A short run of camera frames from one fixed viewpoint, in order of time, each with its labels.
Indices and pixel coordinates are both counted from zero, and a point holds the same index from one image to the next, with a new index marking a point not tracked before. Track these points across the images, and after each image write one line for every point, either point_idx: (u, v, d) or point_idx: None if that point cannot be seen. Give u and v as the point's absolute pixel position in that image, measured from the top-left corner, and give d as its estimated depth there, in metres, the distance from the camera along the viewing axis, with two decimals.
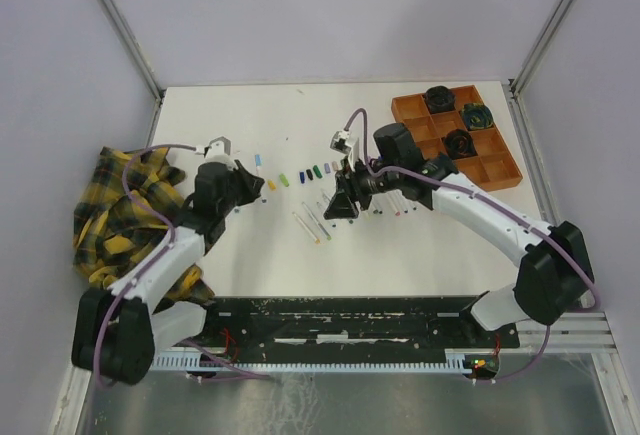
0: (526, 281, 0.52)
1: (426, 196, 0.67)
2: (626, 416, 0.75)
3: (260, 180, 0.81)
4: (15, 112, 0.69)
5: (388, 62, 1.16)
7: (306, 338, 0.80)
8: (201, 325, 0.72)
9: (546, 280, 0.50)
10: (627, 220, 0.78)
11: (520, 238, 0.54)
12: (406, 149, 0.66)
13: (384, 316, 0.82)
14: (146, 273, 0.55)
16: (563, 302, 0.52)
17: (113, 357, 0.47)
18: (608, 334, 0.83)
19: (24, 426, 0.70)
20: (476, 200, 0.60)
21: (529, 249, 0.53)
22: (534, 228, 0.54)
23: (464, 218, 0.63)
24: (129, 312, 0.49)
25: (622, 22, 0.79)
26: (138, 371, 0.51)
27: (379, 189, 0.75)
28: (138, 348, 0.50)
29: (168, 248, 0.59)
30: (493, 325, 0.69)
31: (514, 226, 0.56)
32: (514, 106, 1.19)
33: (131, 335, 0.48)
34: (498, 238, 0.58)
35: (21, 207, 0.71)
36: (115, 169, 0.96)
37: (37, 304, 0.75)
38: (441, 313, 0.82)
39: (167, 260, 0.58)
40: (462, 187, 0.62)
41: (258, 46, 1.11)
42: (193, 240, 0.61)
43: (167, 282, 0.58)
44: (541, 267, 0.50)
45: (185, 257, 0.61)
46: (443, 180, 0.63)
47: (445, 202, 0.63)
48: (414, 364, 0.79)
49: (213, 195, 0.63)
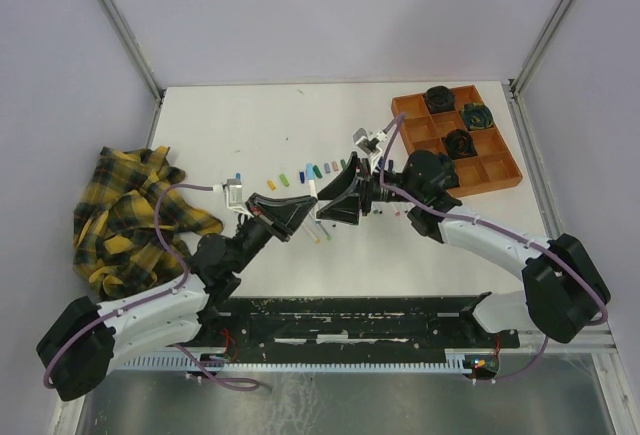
0: (533, 297, 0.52)
1: (435, 231, 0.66)
2: (625, 415, 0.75)
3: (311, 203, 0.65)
4: (15, 113, 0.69)
5: (389, 62, 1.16)
7: (306, 338, 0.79)
8: (194, 333, 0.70)
9: (550, 291, 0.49)
10: (626, 220, 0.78)
11: (520, 253, 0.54)
12: (431, 186, 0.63)
13: (384, 316, 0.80)
14: (136, 306, 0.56)
16: (580, 317, 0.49)
17: (64, 368, 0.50)
18: (608, 334, 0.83)
19: (24, 427, 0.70)
20: (477, 226, 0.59)
21: (529, 262, 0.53)
22: (533, 243, 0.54)
23: (470, 245, 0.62)
24: (98, 339, 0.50)
25: (622, 22, 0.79)
26: (80, 387, 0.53)
27: (388, 198, 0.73)
28: (93, 371, 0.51)
29: (170, 293, 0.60)
30: (494, 328, 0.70)
31: (514, 243, 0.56)
32: (514, 106, 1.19)
33: (86, 363, 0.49)
34: (499, 255, 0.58)
35: (21, 208, 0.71)
36: (115, 169, 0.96)
37: (37, 304, 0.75)
38: (441, 313, 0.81)
39: (163, 304, 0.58)
40: (464, 214, 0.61)
41: (258, 46, 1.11)
42: (196, 295, 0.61)
43: (157, 321, 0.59)
44: (540, 278, 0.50)
45: (184, 306, 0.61)
46: (449, 212, 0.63)
47: (452, 234, 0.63)
48: (414, 364, 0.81)
49: (210, 272, 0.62)
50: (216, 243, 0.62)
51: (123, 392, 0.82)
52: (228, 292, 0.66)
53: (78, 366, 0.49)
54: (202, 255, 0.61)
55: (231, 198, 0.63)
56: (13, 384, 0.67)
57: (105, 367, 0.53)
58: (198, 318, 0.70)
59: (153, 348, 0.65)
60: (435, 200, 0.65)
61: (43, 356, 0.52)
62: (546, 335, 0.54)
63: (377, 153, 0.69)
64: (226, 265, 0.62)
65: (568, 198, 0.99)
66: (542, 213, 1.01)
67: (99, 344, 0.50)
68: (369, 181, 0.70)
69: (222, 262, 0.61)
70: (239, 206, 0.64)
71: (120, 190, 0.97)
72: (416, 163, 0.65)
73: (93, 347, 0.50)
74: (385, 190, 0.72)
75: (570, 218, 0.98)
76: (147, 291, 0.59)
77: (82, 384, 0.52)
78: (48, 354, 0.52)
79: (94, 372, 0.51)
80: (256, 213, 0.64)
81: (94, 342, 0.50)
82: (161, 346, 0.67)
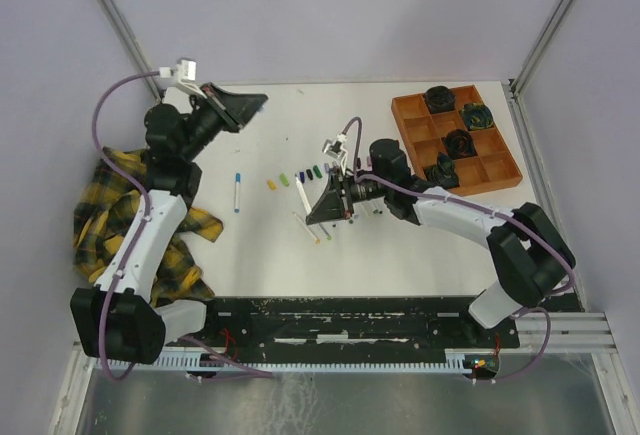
0: (500, 262, 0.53)
1: (411, 214, 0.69)
2: (626, 415, 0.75)
3: (263, 98, 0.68)
4: (14, 113, 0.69)
5: (389, 62, 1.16)
7: (306, 338, 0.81)
8: (202, 317, 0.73)
9: (514, 256, 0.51)
10: (626, 220, 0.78)
11: (486, 223, 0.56)
12: (400, 171, 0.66)
13: (384, 316, 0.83)
14: (129, 258, 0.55)
16: (547, 282, 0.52)
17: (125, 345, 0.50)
18: (608, 334, 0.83)
19: (23, 427, 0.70)
20: (447, 202, 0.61)
21: (494, 229, 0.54)
22: (498, 213, 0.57)
23: (443, 223, 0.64)
24: (125, 304, 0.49)
25: (622, 21, 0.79)
26: (154, 348, 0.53)
27: (368, 196, 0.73)
28: (149, 330, 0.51)
29: (146, 222, 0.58)
30: (491, 323, 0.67)
31: (481, 215, 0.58)
32: (514, 106, 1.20)
33: (136, 328, 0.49)
34: (471, 230, 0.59)
35: (20, 207, 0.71)
36: (115, 169, 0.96)
37: (36, 304, 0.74)
38: (441, 313, 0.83)
39: (147, 237, 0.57)
40: (436, 193, 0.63)
41: (258, 45, 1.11)
42: (169, 207, 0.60)
43: (157, 254, 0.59)
44: (505, 244, 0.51)
45: (168, 223, 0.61)
46: (422, 192, 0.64)
47: (427, 214, 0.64)
48: (414, 365, 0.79)
49: (173, 148, 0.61)
50: (160, 116, 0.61)
51: (124, 392, 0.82)
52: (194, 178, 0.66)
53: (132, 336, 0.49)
54: (156, 129, 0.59)
55: (182, 75, 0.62)
56: (13, 383, 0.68)
57: (155, 317, 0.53)
58: (204, 305, 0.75)
59: (182, 329, 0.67)
60: (408, 185, 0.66)
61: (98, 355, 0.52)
62: (516, 300, 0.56)
63: (344, 156, 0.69)
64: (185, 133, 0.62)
65: (569, 198, 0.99)
66: None
67: (127, 304, 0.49)
68: (342, 181, 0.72)
69: (178, 128, 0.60)
70: (190, 83, 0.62)
71: (120, 190, 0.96)
72: (377, 149, 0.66)
73: (128, 315, 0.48)
74: (362, 188, 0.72)
75: (570, 217, 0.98)
76: (125, 240, 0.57)
77: (154, 342, 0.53)
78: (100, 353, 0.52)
79: (150, 329, 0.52)
80: (208, 92, 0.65)
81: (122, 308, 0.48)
82: (180, 335, 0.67)
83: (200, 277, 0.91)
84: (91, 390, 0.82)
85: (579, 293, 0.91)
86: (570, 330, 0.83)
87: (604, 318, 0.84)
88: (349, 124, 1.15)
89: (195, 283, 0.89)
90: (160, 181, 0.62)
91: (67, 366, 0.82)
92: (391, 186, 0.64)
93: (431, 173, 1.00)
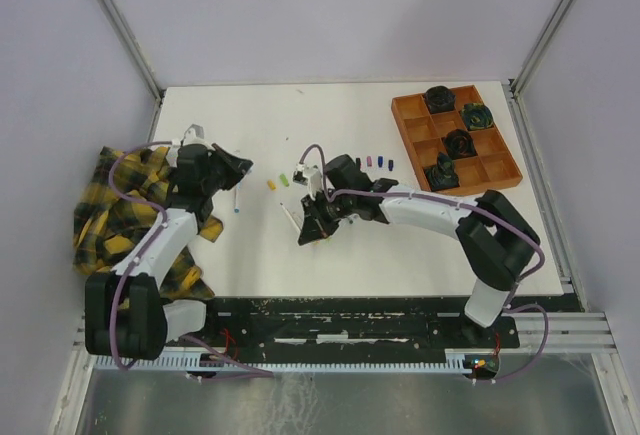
0: (471, 253, 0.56)
1: (379, 214, 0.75)
2: (626, 416, 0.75)
3: (248, 162, 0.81)
4: (13, 113, 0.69)
5: (388, 62, 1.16)
7: (306, 338, 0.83)
8: (202, 316, 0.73)
9: (484, 244, 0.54)
10: (627, 220, 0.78)
11: (453, 216, 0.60)
12: (353, 177, 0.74)
13: (384, 316, 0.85)
14: (146, 252, 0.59)
16: (517, 263, 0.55)
17: (131, 333, 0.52)
18: (609, 334, 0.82)
19: (23, 428, 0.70)
20: (415, 200, 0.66)
21: (461, 222, 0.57)
22: (463, 204, 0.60)
23: (413, 218, 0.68)
24: (140, 283, 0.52)
25: (623, 22, 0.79)
26: (156, 343, 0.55)
27: (339, 214, 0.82)
28: (156, 318, 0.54)
29: (163, 227, 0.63)
30: (491, 320, 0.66)
31: (447, 208, 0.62)
32: (514, 106, 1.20)
33: (146, 310, 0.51)
34: (440, 224, 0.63)
35: (20, 208, 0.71)
36: (115, 169, 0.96)
37: (37, 305, 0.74)
38: (441, 313, 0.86)
39: (164, 239, 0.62)
40: (400, 192, 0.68)
41: (259, 45, 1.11)
42: (185, 218, 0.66)
43: (169, 258, 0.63)
44: (473, 234, 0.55)
45: (181, 233, 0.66)
46: (388, 191, 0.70)
47: (396, 212, 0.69)
48: (414, 364, 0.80)
49: (196, 174, 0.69)
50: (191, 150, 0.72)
51: (124, 393, 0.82)
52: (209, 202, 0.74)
53: (141, 318, 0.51)
54: (186, 155, 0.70)
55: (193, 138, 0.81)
56: (13, 383, 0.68)
57: (162, 309, 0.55)
58: (204, 305, 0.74)
59: (182, 330, 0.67)
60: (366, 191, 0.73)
61: (101, 346, 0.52)
62: (489, 285, 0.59)
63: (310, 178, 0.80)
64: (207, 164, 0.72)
65: (568, 197, 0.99)
66: (542, 214, 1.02)
67: (143, 285, 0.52)
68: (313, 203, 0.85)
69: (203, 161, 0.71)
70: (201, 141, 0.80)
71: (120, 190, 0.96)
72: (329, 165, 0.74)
73: (141, 294, 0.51)
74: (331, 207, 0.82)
75: (570, 217, 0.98)
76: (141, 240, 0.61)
77: (157, 335, 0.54)
78: (103, 342, 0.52)
79: (157, 318, 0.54)
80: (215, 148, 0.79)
81: (138, 289, 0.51)
82: (182, 332, 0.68)
83: (199, 277, 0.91)
84: (92, 390, 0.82)
85: (579, 293, 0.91)
86: (570, 330, 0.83)
87: (604, 318, 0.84)
88: (306, 151, 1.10)
89: (194, 283, 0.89)
90: (177, 203, 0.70)
91: (67, 366, 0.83)
92: (352, 191, 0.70)
93: (431, 173, 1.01)
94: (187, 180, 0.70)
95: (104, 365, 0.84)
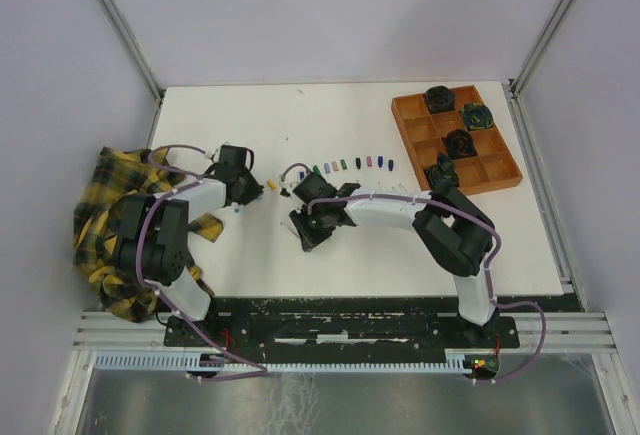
0: (431, 245, 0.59)
1: (345, 219, 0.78)
2: (625, 415, 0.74)
3: (257, 188, 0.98)
4: (13, 114, 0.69)
5: (388, 62, 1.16)
7: (306, 338, 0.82)
8: (204, 305, 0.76)
9: (440, 233, 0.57)
10: (627, 220, 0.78)
11: (410, 211, 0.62)
12: (316, 187, 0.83)
13: (384, 316, 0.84)
14: (182, 194, 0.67)
16: (474, 250, 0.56)
17: (154, 251, 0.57)
18: (608, 334, 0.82)
19: (23, 427, 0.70)
20: (374, 200, 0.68)
21: (417, 216, 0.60)
22: (418, 198, 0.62)
23: (377, 219, 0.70)
24: (174, 206, 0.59)
25: (622, 22, 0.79)
26: (172, 272, 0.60)
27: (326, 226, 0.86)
28: (179, 243, 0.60)
29: (199, 182, 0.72)
30: (485, 318, 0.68)
31: (405, 204, 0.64)
32: (514, 106, 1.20)
33: (174, 229, 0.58)
34: (402, 220, 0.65)
35: (20, 208, 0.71)
36: (115, 169, 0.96)
37: (37, 305, 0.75)
38: (441, 313, 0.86)
39: (199, 190, 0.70)
40: (362, 194, 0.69)
41: (259, 46, 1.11)
42: (217, 183, 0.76)
43: (196, 209, 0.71)
44: (428, 226, 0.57)
45: (211, 193, 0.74)
46: (351, 194, 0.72)
47: (359, 214, 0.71)
48: (414, 364, 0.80)
49: (232, 163, 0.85)
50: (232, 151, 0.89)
51: (124, 393, 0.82)
52: (236, 190, 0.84)
53: (168, 235, 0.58)
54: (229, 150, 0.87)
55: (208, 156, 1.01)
56: (12, 383, 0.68)
57: (185, 242, 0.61)
58: (208, 295, 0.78)
59: (184, 308, 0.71)
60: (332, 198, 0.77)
61: (125, 260, 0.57)
62: (453, 272, 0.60)
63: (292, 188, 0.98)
64: (244, 164, 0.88)
65: (569, 197, 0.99)
66: (542, 214, 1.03)
67: (176, 206, 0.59)
68: (299, 217, 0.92)
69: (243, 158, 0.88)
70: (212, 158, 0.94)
71: (120, 190, 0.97)
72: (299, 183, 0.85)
73: (172, 214, 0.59)
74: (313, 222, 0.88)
75: (569, 217, 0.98)
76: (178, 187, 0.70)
77: (176, 262, 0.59)
78: (128, 256, 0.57)
79: (180, 243, 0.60)
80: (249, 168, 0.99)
81: (172, 208, 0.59)
82: (182, 310, 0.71)
83: (199, 277, 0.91)
84: (92, 390, 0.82)
85: (579, 293, 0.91)
86: (570, 330, 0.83)
87: (604, 318, 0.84)
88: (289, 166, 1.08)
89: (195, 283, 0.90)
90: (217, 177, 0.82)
91: (67, 366, 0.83)
92: (320, 201, 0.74)
93: (431, 173, 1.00)
94: (224, 167, 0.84)
95: (104, 365, 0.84)
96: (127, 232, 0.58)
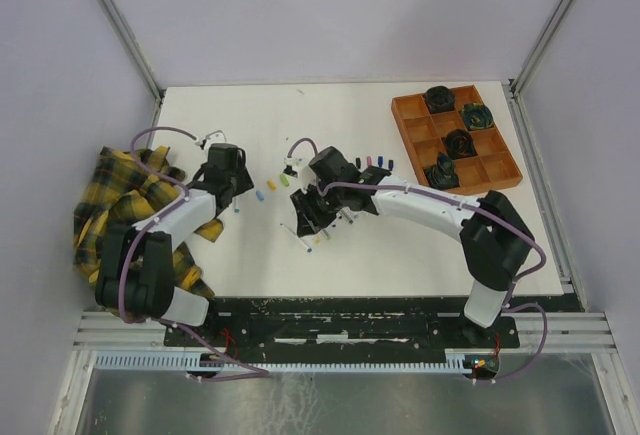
0: (473, 255, 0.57)
1: (368, 204, 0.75)
2: (625, 415, 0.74)
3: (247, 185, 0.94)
4: (13, 114, 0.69)
5: (388, 62, 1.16)
7: (306, 338, 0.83)
8: (203, 311, 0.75)
9: (487, 246, 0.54)
10: (627, 221, 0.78)
11: (455, 216, 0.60)
12: (338, 165, 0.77)
13: (384, 316, 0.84)
14: (165, 218, 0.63)
16: (512, 265, 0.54)
17: (137, 290, 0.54)
18: (608, 334, 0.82)
19: (23, 427, 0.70)
20: (410, 194, 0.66)
21: (465, 223, 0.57)
22: (465, 204, 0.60)
23: (406, 212, 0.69)
24: (155, 240, 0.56)
25: (623, 22, 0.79)
26: (161, 306, 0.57)
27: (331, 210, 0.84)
28: (166, 276, 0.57)
29: (183, 201, 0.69)
30: (490, 321, 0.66)
31: (449, 207, 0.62)
32: (514, 106, 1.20)
33: (158, 264, 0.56)
34: (437, 219, 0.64)
35: (20, 208, 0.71)
36: (115, 169, 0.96)
37: (37, 305, 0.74)
38: (441, 313, 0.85)
39: (184, 211, 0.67)
40: (395, 185, 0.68)
41: (259, 46, 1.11)
42: (203, 198, 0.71)
43: (183, 231, 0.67)
44: (477, 237, 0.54)
45: (197, 212, 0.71)
46: (379, 184, 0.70)
47: (387, 205, 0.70)
48: (414, 364, 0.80)
49: (223, 167, 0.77)
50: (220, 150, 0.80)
51: (124, 393, 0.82)
52: (228, 196, 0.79)
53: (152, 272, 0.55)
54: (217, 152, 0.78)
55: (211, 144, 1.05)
56: (12, 384, 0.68)
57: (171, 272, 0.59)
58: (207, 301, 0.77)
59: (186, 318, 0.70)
60: (356, 181, 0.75)
61: (106, 299, 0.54)
62: (486, 284, 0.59)
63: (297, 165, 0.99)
64: (236, 163, 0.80)
65: (569, 198, 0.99)
66: (542, 214, 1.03)
67: (158, 240, 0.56)
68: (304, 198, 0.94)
69: (235, 158, 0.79)
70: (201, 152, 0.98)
71: (120, 190, 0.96)
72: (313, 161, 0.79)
73: (155, 249, 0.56)
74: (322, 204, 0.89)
75: (570, 217, 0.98)
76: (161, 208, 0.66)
77: (162, 296, 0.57)
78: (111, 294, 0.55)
79: (166, 276, 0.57)
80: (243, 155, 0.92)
81: (154, 243, 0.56)
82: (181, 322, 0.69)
83: (199, 276, 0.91)
84: (92, 390, 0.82)
85: (579, 293, 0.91)
86: (570, 330, 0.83)
87: (604, 318, 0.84)
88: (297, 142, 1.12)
89: (194, 283, 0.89)
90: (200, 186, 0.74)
91: (67, 366, 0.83)
92: (342, 184, 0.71)
93: (431, 173, 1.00)
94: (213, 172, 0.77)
95: (104, 365, 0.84)
96: (108, 270, 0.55)
